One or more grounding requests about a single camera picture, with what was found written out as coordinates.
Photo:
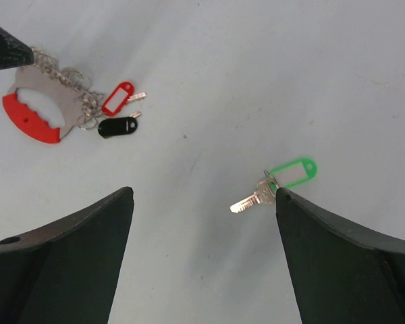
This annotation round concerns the key with red tag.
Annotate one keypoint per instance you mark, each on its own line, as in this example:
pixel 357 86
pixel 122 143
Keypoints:
pixel 120 97

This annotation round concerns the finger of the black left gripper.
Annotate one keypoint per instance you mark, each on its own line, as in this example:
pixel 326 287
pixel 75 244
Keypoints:
pixel 13 52

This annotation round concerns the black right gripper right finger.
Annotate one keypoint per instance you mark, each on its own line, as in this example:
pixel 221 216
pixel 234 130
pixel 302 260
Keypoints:
pixel 341 272

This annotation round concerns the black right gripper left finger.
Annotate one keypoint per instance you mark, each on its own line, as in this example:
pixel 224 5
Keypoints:
pixel 67 271

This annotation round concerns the key with green tag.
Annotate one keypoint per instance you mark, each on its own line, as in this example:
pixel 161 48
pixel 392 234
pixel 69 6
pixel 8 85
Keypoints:
pixel 288 175

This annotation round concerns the key with black tag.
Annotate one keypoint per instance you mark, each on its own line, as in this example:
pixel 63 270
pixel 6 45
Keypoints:
pixel 119 126

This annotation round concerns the red handled metal key holder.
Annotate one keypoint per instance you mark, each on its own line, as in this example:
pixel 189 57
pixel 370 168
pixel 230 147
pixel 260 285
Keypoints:
pixel 67 88

